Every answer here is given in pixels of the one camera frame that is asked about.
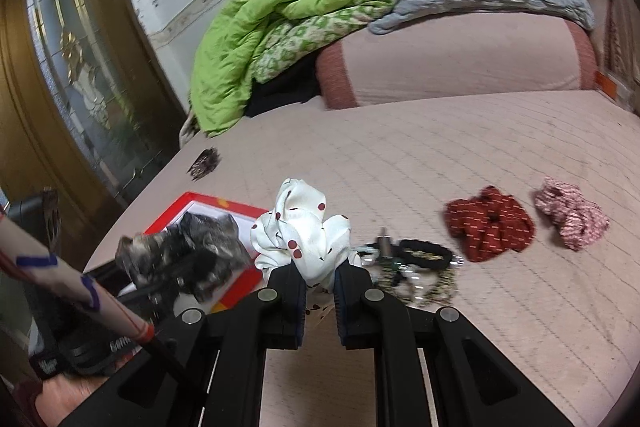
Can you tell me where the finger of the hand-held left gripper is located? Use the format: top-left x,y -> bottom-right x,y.
117,252 -> 221,308

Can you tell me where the red rimmed white tray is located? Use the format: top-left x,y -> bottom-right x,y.
82,191 -> 272,358

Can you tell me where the pink bolster pillow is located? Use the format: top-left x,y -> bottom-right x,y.
315,9 -> 598,110

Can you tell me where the pink striped scrunchie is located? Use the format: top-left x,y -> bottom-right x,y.
532,177 -> 611,252

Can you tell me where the dark sparkly hair clip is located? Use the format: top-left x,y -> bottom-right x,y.
186,147 -> 222,180

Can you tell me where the gold beaded bracelet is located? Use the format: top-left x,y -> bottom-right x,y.
380,267 -> 459,308

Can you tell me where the pale green bead bracelet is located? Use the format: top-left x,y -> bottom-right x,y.
352,244 -> 382,269

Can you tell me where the wooden door with glass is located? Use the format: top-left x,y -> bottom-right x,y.
0,0 -> 188,238

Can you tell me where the pink tube with blue marks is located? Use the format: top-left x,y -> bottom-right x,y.
0,211 -> 157,344

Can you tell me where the orange box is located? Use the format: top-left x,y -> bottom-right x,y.
595,69 -> 621,104

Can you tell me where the person's left hand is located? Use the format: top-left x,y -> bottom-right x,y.
34,373 -> 117,427

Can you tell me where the dark red dashed scrunchie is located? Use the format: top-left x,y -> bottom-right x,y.
444,186 -> 536,264

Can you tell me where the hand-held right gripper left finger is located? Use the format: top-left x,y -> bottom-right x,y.
60,263 -> 307,427

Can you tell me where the black cloth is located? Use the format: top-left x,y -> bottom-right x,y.
245,67 -> 323,118

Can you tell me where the white dotted scrunchie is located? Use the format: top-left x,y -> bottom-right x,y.
250,178 -> 353,303

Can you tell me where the green quilt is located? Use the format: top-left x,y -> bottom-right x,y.
189,0 -> 411,138

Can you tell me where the grey fuzzy scrunchie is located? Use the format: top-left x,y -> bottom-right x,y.
115,212 -> 251,304

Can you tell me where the dark boxy object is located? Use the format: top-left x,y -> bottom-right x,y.
9,188 -> 62,254

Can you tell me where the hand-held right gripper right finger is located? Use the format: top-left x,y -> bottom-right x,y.
334,263 -> 576,427

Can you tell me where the black hair clip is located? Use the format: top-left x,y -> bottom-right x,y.
397,238 -> 455,270

